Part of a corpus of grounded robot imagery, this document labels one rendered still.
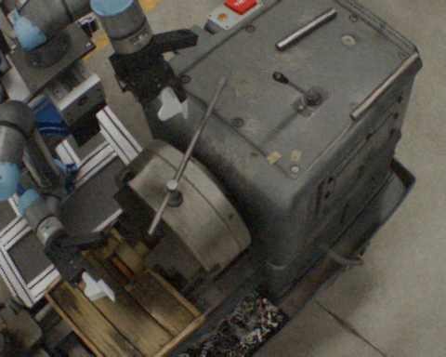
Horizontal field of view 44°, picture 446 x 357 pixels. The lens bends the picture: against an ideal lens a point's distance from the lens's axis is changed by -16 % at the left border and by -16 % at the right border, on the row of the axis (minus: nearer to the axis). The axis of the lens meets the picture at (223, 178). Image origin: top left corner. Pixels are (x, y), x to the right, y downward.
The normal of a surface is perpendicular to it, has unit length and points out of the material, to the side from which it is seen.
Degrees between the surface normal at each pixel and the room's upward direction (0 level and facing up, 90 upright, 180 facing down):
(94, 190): 0
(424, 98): 0
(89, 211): 0
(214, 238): 54
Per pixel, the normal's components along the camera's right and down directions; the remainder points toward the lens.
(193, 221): 0.33, 0.00
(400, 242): -0.08, -0.41
